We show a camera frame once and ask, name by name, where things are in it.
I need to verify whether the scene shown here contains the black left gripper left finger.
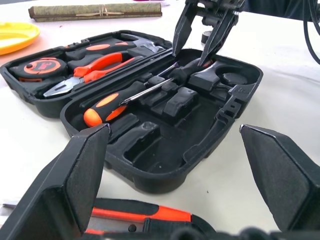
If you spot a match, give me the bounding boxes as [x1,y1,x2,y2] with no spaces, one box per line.
[0,123,112,240]

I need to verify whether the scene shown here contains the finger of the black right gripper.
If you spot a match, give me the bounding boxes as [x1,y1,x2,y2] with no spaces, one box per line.
[171,0,201,57]
[198,9,240,67]

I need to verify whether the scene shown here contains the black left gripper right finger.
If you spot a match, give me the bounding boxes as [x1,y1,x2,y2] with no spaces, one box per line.
[239,123,320,235]

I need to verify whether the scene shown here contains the orange black utility knife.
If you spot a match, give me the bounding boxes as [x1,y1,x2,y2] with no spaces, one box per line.
[84,198,216,236]

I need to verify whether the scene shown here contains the black plastic tool case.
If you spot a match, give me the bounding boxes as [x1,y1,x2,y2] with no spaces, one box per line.
[0,29,265,195]

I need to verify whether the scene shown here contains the black tape roll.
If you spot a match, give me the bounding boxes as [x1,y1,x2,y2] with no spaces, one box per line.
[201,30,214,46]

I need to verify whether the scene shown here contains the rolled bamboo mat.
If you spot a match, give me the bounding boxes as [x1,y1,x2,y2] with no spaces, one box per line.
[27,2,163,23]

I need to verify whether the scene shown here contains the black orange tape measure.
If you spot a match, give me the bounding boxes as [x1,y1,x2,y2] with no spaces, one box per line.
[18,56,69,82]

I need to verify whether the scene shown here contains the yellow plastic plate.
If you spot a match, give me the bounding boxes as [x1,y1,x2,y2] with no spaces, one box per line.
[0,21,41,56]

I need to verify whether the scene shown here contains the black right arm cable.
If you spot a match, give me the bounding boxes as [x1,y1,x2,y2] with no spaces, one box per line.
[302,13,320,65]

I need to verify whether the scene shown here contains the black orange handled hammer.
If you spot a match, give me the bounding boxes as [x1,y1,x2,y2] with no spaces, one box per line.
[58,33,166,55]

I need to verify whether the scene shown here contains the orange handled pliers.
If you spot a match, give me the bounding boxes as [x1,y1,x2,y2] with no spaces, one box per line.
[42,52,145,98]

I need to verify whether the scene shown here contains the orange black handled screwdriver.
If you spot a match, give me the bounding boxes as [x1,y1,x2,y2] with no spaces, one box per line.
[83,62,181,128]

